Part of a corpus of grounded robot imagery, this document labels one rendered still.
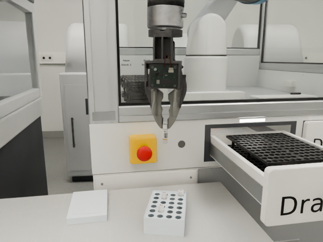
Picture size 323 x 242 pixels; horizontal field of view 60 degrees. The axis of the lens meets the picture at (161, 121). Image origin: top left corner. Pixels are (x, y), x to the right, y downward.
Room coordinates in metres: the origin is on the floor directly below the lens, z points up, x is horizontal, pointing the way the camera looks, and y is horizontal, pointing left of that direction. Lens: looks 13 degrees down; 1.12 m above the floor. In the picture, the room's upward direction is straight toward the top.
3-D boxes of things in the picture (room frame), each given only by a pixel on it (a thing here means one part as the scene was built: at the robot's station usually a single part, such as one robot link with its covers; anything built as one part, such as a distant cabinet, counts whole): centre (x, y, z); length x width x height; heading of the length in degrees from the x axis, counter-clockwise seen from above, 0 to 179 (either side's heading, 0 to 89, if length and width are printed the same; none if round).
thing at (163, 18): (0.61, -0.01, 1.19); 0.08 x 0.08 x 0.05
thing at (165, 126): (0.62, -0.01, 0.95); 0.01 x 0.01 x 0.05
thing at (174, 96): (0.60, -0.03, 1.01); 0.06 x 0.03 x 0.09; 173
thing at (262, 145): (0.68, -0.29, 0.87); 0.22 x 0.18 x 0.06; 10
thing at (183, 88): (0.62, -0.03, 1.05); 0.05 x 0.02 x 0.09; 83
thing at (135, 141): (0.73, 0.05, 0.88); 0.07 x 0.05 x 0.07; 100
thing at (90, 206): (0.62, 0.18, 0.77); 0.13 x 0.09 x 0.02; 10
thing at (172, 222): (0.57, -0.01, 0.78); 0.12 x 0.08 x 0.04; 173
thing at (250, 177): (0.69, -0.29, 0.86); 0.40 x 0.26 x 0.06; 10
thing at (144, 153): (0.69, 0.05, 0.88); 0.04 x 0.03 x 0.04; 100
